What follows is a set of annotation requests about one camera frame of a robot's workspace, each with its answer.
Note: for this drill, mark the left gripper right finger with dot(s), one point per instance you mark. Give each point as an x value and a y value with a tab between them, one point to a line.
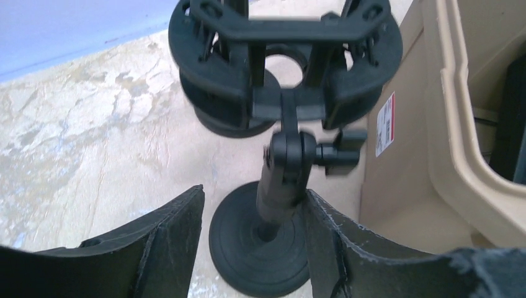
346	259

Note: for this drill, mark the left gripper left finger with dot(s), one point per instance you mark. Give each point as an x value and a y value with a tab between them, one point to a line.
151	256

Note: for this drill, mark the black shock mount mic stand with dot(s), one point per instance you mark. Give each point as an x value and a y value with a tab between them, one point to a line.
313	76

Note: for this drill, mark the black stand with blue mic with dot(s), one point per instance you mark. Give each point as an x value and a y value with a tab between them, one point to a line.
228	130

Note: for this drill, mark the tan plastic tool case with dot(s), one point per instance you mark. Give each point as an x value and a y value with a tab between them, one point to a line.
427	184

